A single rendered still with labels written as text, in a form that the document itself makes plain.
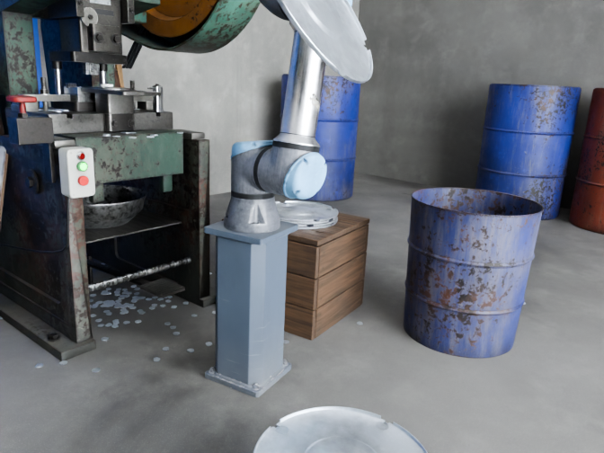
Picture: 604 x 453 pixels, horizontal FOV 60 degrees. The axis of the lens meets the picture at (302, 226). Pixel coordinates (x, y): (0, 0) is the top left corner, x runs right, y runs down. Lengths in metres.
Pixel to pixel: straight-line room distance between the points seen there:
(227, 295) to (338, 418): 0.55
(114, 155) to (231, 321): 0.65
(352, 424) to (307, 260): 0.79
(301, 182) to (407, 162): 3.66
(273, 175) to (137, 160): 0.65
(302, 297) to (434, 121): 3.20
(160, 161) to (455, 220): 0.98
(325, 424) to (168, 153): 1.16
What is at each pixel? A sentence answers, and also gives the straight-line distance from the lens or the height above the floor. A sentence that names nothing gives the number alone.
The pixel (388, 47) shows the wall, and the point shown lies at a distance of 4.97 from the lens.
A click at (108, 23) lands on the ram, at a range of 1.91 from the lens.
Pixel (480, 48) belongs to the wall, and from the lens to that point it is 4.60.
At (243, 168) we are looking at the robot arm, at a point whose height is 0.61.
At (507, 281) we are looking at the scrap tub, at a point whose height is 0.27.
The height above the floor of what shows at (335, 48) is 0.88.
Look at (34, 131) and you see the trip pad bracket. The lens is 1.60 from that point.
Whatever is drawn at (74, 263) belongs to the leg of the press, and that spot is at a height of 0.29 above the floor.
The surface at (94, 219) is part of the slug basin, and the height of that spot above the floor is 0.35.
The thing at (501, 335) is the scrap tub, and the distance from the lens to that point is 1.83.
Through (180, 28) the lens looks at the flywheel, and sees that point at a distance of 2.11.
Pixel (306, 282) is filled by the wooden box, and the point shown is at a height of 0.20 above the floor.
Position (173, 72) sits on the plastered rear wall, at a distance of 3.60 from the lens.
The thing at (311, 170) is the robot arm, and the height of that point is 0.63.
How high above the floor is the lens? 0.83
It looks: 15 degrees down
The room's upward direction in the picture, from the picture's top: 3 degrees clockwise
